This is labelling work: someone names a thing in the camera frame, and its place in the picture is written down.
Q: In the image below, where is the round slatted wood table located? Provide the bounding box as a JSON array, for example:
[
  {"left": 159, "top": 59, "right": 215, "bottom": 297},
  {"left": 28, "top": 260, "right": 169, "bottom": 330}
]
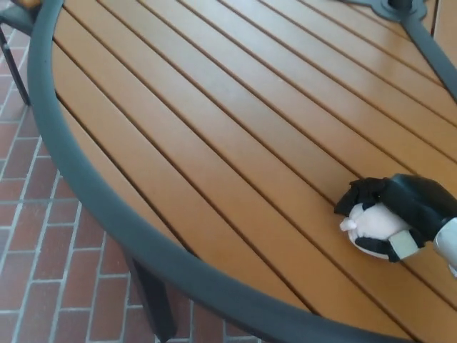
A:
[{"left": 27, "top": 0, "right": 457, "bottom": 343}]

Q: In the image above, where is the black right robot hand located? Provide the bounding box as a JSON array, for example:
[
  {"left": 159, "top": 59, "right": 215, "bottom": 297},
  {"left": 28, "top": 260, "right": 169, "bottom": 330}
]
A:
[{"left": 334, "top": 174, "right": 457, "bottom": 264}]

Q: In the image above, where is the white plush dumpling toy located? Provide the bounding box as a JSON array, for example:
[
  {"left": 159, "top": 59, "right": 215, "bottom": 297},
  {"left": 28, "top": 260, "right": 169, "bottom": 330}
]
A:
[{"left": 338, "top": 202, "right": 406, "bottom": 260}]

